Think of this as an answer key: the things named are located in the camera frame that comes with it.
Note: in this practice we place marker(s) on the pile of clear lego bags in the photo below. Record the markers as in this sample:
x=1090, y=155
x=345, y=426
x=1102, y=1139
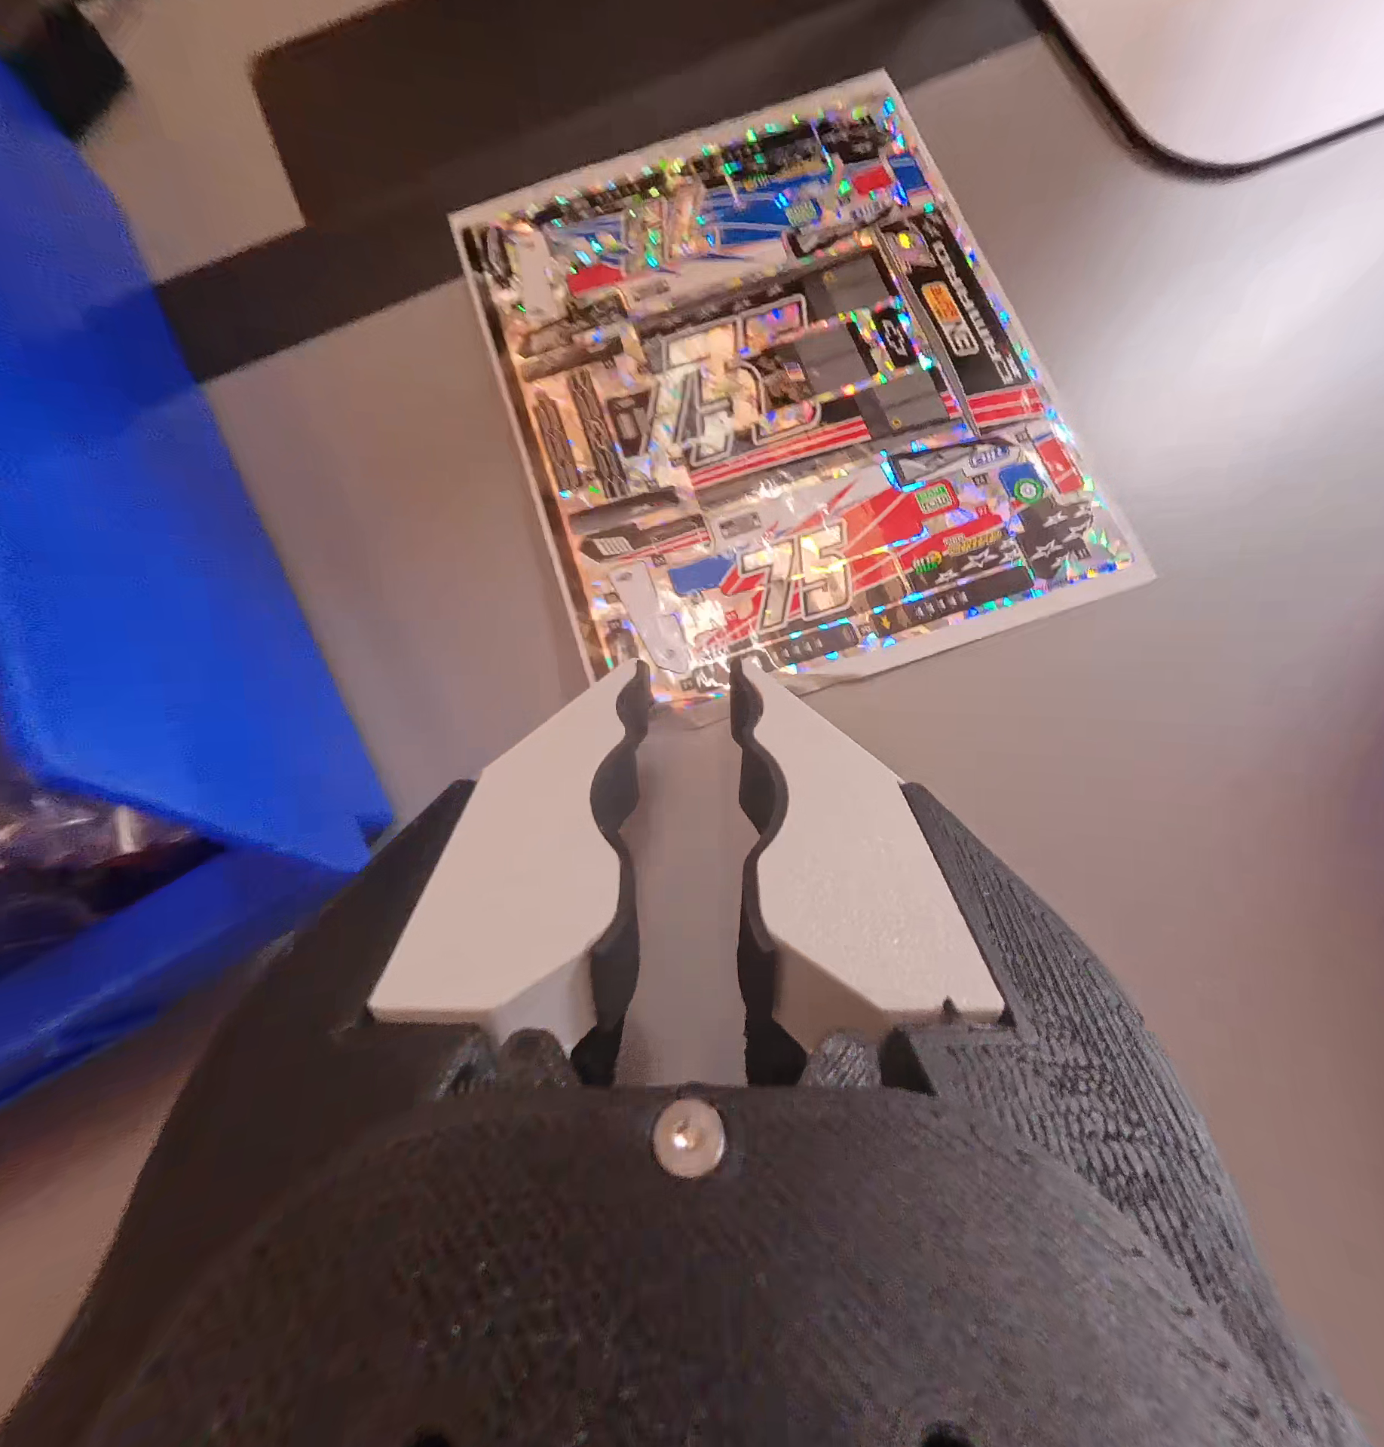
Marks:
x=59, y=858

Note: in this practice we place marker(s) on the white book stand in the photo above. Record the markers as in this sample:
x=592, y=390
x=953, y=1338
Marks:
x=1246, y=67

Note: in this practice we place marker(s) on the holographic sticker sheet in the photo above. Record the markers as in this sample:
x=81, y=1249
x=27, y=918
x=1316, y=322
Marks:
x=783, y=383

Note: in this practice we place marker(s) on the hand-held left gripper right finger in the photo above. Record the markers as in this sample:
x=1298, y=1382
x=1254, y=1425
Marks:
x=872, y=892

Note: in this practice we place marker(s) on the blue plastic bin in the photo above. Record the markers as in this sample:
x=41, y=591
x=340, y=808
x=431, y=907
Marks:
x=115, y=508

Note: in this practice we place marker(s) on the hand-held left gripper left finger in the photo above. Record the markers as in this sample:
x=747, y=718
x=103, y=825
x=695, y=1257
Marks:
x=500, y=892

